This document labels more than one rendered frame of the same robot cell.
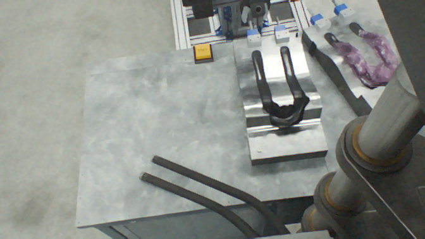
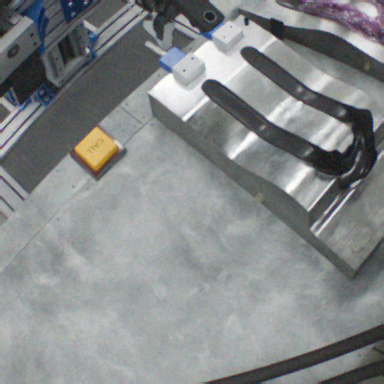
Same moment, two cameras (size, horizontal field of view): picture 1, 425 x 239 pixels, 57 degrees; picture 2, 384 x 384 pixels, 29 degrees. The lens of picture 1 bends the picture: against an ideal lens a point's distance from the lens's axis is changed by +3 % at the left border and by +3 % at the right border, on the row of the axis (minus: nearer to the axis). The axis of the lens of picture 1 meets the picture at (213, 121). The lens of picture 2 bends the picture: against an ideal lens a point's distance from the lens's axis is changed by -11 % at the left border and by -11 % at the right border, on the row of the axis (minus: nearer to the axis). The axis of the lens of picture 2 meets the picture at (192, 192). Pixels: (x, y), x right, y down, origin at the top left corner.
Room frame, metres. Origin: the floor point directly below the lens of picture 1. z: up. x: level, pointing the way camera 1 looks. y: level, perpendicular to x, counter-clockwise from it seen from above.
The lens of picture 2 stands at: (0.37, 0.33, 2.12)
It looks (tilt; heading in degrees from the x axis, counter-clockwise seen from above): 66 degrees down; 319
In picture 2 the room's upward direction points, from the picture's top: 10 degrees counter-clockwise
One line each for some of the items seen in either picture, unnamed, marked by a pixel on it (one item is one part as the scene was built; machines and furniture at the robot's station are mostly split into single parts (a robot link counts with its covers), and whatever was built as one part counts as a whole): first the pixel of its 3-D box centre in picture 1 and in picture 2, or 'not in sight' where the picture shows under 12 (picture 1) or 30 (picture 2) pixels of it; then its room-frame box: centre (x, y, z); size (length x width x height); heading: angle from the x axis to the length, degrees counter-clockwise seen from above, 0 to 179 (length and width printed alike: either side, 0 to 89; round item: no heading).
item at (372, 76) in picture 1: (369, 54); (360, 3); (0.79, -0.60, 0.90); 0.26 x 0.18 x 0.08; 14
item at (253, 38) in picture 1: (252, 33); (171, 59); (1.00, -0.22, 0.89); 0.13 x 0.05 x 0.05; 177
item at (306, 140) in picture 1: (276, 92); (300, 131); (0.72, -0.25, 0.87); 0.50 x 0.26 x 0.14; 177
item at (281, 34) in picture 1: (279, 29); (209, 27); (0.99, -0.33, 0.89); 0.13 x 0.05 x 0.05; 177
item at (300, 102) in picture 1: (279, 81); (297, 110); (0.74, -0.26, 0.92); 0.35 x 0.16 x 0.09; 177
